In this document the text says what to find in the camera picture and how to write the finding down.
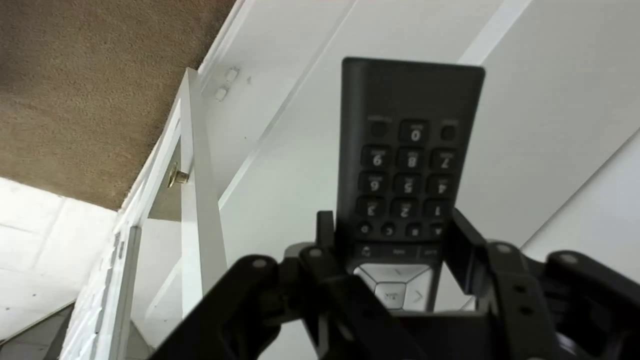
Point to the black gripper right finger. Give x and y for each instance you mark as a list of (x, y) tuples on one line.
[(569, 307)]

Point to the black remote control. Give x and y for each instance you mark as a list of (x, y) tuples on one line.
[(405, 131)]

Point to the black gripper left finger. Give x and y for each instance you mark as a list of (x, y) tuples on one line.
[(247, 309)]

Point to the white open cabinet door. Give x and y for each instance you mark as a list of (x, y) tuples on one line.
[(157, 264)]

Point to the white cabinet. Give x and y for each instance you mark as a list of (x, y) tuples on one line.
[(559, 105)]

